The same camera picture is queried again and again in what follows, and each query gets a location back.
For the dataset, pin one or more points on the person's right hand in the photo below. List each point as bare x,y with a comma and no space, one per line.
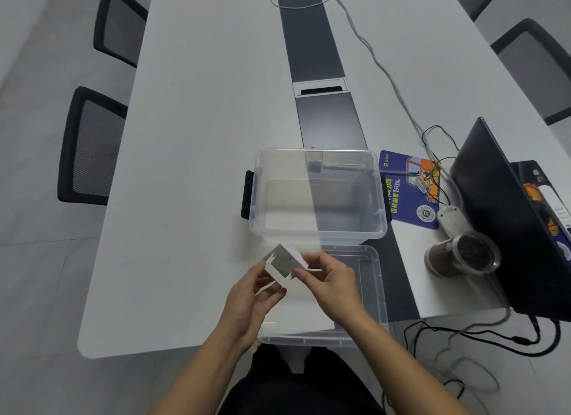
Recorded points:
339,294

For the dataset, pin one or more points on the person's left hand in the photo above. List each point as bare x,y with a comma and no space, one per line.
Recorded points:
241,310

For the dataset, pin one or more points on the person's left thumb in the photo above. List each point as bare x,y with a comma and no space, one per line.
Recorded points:
258,277

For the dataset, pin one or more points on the person's right thumb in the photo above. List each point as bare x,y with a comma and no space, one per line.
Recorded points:
308,280

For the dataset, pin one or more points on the white cardboard piece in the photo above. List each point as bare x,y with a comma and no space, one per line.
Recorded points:
283,262

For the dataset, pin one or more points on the person's left forearm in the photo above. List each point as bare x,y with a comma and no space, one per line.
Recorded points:
200,374

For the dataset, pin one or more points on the person's right forearm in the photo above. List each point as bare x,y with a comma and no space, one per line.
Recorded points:
397,370

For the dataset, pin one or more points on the clear plastic box lid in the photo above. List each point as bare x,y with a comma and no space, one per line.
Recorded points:
366,285

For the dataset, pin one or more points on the clear plastic storage box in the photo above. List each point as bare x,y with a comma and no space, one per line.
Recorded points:
319,205

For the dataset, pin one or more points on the person's black trousers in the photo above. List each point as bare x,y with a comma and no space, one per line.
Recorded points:
299,392

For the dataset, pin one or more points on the small pale cube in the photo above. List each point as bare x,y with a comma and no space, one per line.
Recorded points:
316,163

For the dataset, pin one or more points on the small wooden stick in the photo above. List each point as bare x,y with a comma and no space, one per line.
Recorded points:
341,166

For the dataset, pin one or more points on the blue printed mouse pad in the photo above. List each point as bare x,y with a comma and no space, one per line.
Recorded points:
408,191

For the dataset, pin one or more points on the small silver usb adapter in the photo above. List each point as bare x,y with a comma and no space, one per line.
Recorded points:
422,183

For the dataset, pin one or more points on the white power adapter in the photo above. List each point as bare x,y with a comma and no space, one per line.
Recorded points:
454,220

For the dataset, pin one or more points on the brown drink cup clear lid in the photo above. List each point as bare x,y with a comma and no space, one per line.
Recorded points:
468,254

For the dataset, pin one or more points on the black laptop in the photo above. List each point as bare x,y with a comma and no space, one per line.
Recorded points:
504,232

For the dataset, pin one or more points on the black mesh office chair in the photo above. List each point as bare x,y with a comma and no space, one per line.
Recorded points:
118,24
537,67
91,147

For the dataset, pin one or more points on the blue orange printed card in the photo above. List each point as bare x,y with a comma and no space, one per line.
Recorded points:
551,214

